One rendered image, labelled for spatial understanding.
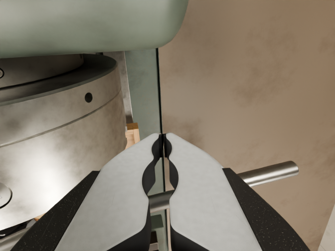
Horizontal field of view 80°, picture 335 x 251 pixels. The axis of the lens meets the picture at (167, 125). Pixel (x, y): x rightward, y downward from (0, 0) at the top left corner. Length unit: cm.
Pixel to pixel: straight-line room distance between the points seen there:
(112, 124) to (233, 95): 148
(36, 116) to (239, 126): 174
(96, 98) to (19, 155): 9
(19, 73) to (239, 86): 156
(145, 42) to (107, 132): 14
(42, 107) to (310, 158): 256
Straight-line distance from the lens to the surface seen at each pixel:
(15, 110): 21
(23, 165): 23
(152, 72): 88
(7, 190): 24
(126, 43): 17
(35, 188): 24
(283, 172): 18
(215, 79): 158
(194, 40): 147
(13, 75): 25
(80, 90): 22
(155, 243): 79
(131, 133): 56
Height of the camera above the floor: 139
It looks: 60 degrees down
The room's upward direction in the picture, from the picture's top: 156 degrees clockwise
